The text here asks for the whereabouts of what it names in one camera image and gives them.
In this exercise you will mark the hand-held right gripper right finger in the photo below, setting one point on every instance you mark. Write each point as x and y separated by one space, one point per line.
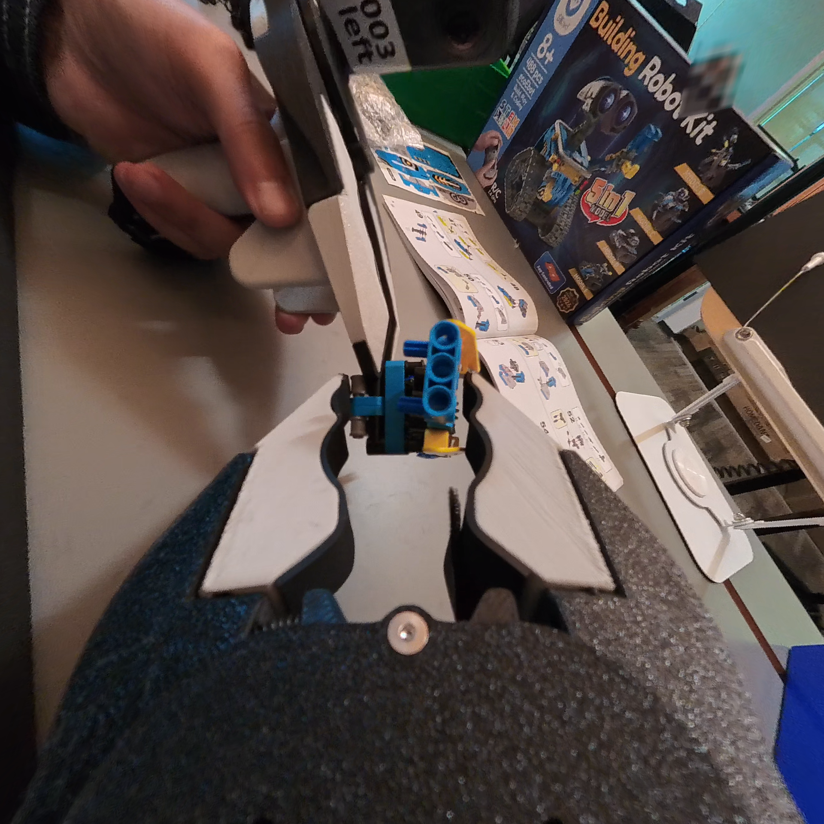
541 528

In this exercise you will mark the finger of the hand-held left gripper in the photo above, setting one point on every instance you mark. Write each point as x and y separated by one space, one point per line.
354 258

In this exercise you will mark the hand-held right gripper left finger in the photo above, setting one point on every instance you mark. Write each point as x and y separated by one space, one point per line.
277 515

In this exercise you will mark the black grey gear assembly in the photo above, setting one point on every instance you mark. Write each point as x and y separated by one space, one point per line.
380 412

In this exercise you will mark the blue yellow brick assembly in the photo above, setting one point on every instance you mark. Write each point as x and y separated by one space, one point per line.
447 374

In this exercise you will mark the grey desk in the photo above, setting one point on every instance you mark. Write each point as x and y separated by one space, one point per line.
155 425

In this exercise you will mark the person's left hand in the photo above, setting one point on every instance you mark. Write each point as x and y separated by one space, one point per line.
168 77

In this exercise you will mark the green box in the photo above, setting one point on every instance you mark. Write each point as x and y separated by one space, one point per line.
438 97

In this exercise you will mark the blue sticker sheet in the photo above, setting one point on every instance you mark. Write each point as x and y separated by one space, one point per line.
425 174

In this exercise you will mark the open instruction booklet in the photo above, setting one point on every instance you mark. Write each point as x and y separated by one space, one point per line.
464 277

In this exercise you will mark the clear plastic parts bag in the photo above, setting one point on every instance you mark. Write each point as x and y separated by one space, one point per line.
380 116

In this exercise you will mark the dark blue toy box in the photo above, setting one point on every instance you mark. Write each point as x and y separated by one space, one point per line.
618 155

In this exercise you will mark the blue storage bin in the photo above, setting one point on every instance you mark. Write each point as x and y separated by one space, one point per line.
805 734

